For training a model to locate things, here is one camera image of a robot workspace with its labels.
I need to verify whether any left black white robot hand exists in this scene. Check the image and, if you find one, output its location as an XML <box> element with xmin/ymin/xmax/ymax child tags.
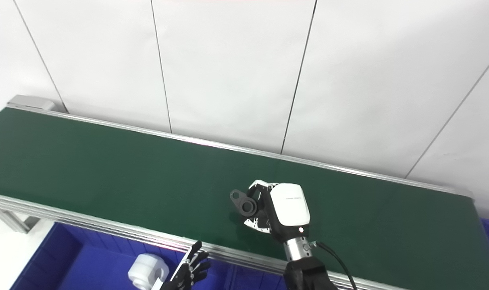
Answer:
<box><xmin>160</xmin><ymin>241</ymin><xmax>212</xmax><ymax>290</ymax></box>

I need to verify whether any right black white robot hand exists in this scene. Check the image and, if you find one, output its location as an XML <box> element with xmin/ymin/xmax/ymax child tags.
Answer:
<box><xmin>243</xmin><ymin>180</ymin><xmax>311</xmax><ymax>243</ymax></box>

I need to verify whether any black flange part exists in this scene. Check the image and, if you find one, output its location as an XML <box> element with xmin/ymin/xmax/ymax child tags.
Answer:
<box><xmin>230</xmin><ymin>189</ymin><xmax>258</xmax><ymax>216</ymax></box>

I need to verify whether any green conveyor belt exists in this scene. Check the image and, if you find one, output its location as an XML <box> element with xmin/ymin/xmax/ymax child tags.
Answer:
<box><xmin>0</xmin><ymin>108</ymin><xmax>489</xmax><ymax>290</ymax></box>
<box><xmin>0</xmin><ymin>103</ymin><xmax>474</xmax><ymax>290</ymax></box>

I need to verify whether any aluminium conveyor leg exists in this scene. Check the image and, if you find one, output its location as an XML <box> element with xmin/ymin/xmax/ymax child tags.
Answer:
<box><xmin>0</xmin><ymin>205</ymin><xmax>41</xmax><ymax>234</ymax></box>

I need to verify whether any grey conveyor end cover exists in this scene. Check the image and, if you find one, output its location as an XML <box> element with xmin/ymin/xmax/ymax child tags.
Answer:
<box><xmin>6</xmin><ymin>95</ymin><xmax>57</xmax><ymax>112</ymax></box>

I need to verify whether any white plastic fitting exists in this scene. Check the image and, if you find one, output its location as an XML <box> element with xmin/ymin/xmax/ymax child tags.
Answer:
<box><xmin>127</xmin><ymin>254</ymin><xmax>166</xmax><ymax>290</ymax></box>

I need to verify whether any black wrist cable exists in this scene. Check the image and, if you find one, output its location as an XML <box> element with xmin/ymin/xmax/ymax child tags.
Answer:
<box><xmin>309</xmin><ymin>241</ymin><xmax>358</xmax><ymax>290</ymax></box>

